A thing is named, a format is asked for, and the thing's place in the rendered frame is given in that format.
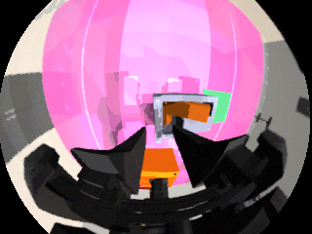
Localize orange l-shaped part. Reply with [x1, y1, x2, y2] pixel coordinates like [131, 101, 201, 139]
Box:
[164, 101, 211, 126]

